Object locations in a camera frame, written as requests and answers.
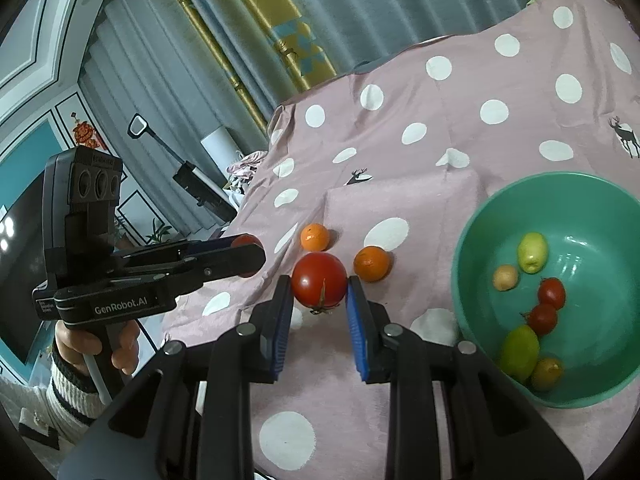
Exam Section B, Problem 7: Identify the pink crumpled cloth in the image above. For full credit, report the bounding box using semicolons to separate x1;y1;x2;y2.
227;150;271;196

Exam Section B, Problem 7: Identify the round orange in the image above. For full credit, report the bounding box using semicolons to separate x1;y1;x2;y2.
353;245;391;282

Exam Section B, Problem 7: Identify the person's left hand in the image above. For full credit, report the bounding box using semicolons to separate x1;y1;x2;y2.
54;320;142;376

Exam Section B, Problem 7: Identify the pink polka dot blanket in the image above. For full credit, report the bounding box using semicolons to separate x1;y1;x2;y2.
160;0;640;480

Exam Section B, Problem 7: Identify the green plastic bowl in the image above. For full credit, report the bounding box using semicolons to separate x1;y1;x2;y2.
451;172;640;409

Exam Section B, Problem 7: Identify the green potted plant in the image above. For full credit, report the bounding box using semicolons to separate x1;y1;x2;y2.
145;220;173;246

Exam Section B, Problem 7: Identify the black stick vacuum cleaner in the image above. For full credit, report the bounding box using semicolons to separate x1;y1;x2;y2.
127;114;238;221

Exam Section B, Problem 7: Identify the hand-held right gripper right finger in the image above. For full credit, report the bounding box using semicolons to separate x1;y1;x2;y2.
346;275;583;480

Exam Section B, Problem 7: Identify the person's left forearm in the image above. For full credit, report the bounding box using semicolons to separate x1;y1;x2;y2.
0;347;116;453

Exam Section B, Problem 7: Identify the white cable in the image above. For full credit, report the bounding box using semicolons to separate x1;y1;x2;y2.
81;354;113;405

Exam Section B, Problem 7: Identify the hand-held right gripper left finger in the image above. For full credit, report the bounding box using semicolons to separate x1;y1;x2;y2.
59;274;296;480

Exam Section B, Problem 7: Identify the grey curtain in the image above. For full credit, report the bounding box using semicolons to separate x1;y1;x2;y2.
77;0;556;241

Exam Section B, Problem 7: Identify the yellow patterned curtain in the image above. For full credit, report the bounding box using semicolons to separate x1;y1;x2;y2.
152;0;336;126

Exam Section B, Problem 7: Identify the white cylinder appliance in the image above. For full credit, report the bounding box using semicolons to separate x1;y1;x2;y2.
200;127;238;171

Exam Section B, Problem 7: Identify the orange-green tomato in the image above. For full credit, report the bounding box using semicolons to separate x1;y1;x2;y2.
530;356;565;392

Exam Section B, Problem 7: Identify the small red tomato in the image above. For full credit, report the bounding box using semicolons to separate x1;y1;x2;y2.
538;277;566;310
231;233;261;279
522;302;559;336

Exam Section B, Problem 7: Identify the large green fruit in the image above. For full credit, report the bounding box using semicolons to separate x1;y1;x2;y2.
499;324;541;383

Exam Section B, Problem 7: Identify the red wall ornament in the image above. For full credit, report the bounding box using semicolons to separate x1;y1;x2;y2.
71;111;108;151

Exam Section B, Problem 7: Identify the oval orange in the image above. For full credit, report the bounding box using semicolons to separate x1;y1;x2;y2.
300;223;331;253

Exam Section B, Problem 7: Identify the yellow-green round fruit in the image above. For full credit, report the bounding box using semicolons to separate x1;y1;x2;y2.
516;232;549;275

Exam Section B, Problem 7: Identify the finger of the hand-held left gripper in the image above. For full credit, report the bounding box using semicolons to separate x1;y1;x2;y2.
112;244;267;294
122;235;237;264

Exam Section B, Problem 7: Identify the black television screen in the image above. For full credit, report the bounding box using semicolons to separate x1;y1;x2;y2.
0;160;66;366

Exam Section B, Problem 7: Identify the large red tomato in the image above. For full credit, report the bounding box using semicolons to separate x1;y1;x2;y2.
291;252;349;316

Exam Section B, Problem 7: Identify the small beige round fruit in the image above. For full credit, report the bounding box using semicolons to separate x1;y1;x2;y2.
492;265;519;292

